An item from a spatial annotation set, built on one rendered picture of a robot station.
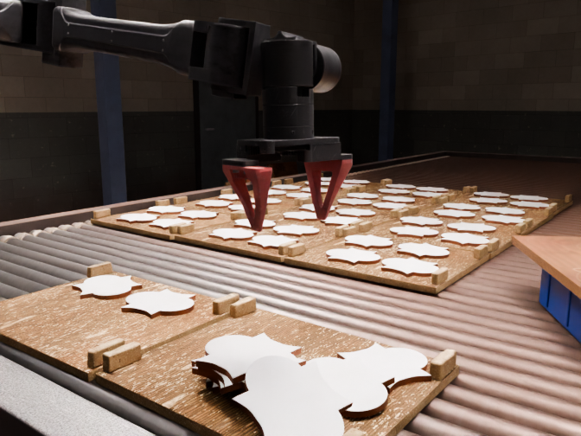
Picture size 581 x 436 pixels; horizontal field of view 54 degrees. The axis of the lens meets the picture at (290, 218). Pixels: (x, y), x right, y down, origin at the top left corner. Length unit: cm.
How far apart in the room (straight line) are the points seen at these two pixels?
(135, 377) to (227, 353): 15
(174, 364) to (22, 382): 22
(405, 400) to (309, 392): 15
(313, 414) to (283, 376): 6
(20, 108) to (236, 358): 566
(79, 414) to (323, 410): 33
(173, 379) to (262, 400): 19
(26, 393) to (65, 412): 9
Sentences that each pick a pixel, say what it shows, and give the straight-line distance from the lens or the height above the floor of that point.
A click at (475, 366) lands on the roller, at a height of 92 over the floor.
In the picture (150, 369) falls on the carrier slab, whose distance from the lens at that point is 89.
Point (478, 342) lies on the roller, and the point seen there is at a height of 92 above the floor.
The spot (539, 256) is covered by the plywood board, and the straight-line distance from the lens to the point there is 117.
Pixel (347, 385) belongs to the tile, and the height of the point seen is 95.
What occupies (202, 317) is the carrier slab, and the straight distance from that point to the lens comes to 107.
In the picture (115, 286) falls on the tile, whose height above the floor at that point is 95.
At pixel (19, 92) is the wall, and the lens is 632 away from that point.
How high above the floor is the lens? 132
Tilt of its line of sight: 11 degrees down
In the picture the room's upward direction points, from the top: straight up
